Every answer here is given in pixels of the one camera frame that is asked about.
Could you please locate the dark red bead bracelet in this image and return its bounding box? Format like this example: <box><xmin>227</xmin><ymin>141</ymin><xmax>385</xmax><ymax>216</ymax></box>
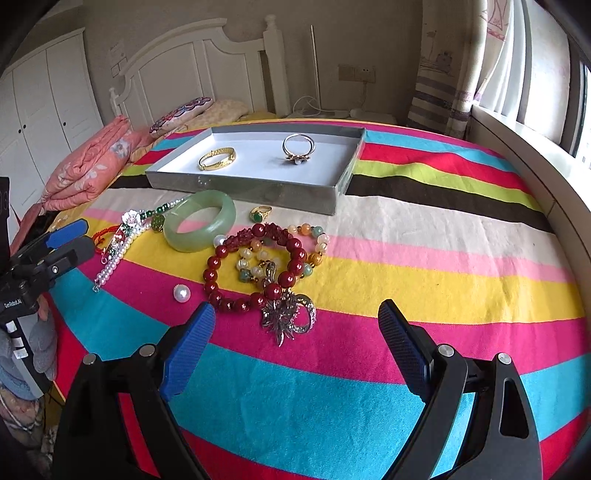
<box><xmin>203</xmin><ymin>223</ymin><xmax>309</xmax><ymax>315</ymax></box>

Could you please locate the green jade bangle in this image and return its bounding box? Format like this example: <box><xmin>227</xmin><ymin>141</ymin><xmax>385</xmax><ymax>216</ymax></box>
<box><xmin>164</xmin><ymin>190</ymin><xmax>237</xmax><ymax>254</ymax></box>

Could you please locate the grey cardboard tray box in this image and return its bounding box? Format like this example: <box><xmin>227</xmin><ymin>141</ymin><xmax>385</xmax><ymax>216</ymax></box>
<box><xmin>145</xmin><ymin>127</ymin><xmax>366</xmax><ymax>216</ymax></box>

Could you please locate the red cord bracelet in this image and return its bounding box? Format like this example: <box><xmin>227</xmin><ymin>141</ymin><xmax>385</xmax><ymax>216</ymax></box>
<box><xmin>91</xmin><ymin>228</ymin><xmax>125</xmax><ymax>252</ymax></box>

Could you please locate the silver bangle with pearl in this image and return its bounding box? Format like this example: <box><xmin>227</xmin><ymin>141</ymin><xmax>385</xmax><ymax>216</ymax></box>
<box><xmin>281</xmin><ymin>133</ymin><xmax>318</xmax><ymax>166</ymax></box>

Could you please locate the green bead necklace silver flower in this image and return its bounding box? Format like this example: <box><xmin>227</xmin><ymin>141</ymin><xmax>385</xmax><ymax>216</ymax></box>
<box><xmin>121</xmin><ymin>198</ymin><xmax>185</xmax><ymax>234</ymax></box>

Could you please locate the person's left hand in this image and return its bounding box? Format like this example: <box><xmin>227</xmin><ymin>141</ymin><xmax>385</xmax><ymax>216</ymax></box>
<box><xmin>28</xmin><ymin>295</ymin><xmax>59</xmax><ymax>377</ymax></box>

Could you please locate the embroidered purple pillow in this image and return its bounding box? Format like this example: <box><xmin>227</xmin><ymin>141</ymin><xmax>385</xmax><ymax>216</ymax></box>
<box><xmin>148</xmin><ymin>97</ymin><xmax>215</xmax><ymax>138</ymax></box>

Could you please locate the white cable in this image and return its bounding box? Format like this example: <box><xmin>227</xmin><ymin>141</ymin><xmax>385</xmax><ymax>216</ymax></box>
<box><xmin>292</xmin><ymin>95</ymin><xmax>324</xmax><ymax>116</ymax></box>

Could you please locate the person's patterned clothing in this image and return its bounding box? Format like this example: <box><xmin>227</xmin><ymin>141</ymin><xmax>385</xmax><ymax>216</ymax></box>
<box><xmin>0</xmin><ymin>388</ymin><xmax>54</xmax><ymax>467</ymax></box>

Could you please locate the colourful striped blanket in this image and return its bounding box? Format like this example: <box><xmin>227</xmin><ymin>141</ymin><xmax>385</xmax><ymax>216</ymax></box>
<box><xmin>44</xmin><ymin>117</ymin><xmax>591</xmax><ymax>480</ymax></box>

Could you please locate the window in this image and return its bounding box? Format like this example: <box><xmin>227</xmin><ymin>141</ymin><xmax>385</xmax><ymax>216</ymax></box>
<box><xmin>517</xmin><ymin>0</ymin><xmax>591</xmax><ymax>158</ymax></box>

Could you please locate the printed striped curtain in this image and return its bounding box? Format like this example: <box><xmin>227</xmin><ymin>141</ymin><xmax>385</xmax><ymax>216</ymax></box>
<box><xmin>406</xmin><ymin>0</ymin><xmax>543</xmax><ymax>139</ymax></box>

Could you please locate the white upright rod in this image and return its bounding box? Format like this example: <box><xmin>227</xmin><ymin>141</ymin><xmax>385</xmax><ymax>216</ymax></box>
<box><xmin>308</xmin><ymin>25</ymin><xmax>324</xmax><ymax>116</ymax></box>

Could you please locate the gold bangle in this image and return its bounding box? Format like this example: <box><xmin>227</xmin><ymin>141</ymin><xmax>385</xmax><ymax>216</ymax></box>
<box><xmin>198</xmin><ymin>147</ymin><xmax>238</xmax><ymax>172</ymax></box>

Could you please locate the white windowsill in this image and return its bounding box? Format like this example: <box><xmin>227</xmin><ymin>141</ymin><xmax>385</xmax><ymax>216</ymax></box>
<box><xmin>468</xmin><ymin>104</ymin><xmax>591</xmax><ymax>296</ymax></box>

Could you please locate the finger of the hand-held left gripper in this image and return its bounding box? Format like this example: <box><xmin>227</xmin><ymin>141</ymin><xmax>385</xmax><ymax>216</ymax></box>
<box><xmin>9</xmin><ymin>219</ymin><xmax>89</xmax><ymax>265</ymax></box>
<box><xmin>14</xmin><ymin>235</ymin><xmax>95</xmax><ymax>296</ymax></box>

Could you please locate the beige pillow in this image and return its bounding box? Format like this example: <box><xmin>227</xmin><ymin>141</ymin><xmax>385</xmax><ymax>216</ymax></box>
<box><xmin>185</xmin><ymin>99</ymin><xmax>252</xmax><ymax>130</ymax></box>

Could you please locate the silver flower brooch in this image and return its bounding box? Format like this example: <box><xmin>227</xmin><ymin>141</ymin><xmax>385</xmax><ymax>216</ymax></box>
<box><xmin>259</xmin><ymin>261</ymin><xmax>318</xmax><ymax>348</ymax></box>

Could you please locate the multicolour bead bracelet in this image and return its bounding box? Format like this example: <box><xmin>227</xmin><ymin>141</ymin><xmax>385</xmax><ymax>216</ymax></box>
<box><xmin>236</xmin><ymin>223</ymin><xmax>331</xmax><ymax>282</ymax></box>

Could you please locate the white wardrobe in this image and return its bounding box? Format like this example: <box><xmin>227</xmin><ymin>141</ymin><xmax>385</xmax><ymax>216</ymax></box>
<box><xmin>0</xmin><ymin>28</ymin><xmax>105</xmax><ymax>222</ymax></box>

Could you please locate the pink floral folded quilt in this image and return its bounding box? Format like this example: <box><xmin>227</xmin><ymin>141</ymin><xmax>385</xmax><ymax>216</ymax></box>
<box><xmin>41</xmin><ymin>115</ymin><xmax>153</xmax><ymax>212</ymax></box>

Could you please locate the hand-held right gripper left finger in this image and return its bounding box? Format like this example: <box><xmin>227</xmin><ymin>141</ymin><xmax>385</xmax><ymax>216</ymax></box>
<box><xmin>51</xmin><ymin>302</ymin><xmax>218</xmax><ymax>480</ymax></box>

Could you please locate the beige wall socket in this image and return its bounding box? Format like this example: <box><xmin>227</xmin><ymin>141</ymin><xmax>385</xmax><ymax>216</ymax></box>
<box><xmin>338</xmin><ymin>65</ymin><xmax>376</xmax><ymax>84</ymax></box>

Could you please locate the white power strip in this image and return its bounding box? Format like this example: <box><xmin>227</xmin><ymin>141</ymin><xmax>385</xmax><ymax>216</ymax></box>
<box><xmin>318</xmin><ymin>108</ymin><xmax>370</xmax><ymax>119</ymax></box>

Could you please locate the white wooden headboard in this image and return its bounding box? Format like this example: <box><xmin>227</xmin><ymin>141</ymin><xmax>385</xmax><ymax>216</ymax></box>
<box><xmin>108</xmin><ymin>14</ymin><xmax>289</xmax><ymax>130</ymax></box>

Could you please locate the white pearl necklace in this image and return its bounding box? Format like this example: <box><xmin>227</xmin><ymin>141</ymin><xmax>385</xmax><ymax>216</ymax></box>
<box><xmin>92</xmin><ymin>226</ymin><xmax>148</xmax><ymax>292</ymax></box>

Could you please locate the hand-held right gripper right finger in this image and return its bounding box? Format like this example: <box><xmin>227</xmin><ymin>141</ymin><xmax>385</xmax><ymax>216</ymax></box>
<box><xmin>378</xmin><ymin>299</ymin><xmax>543</xmax><ymax>480</ymax></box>

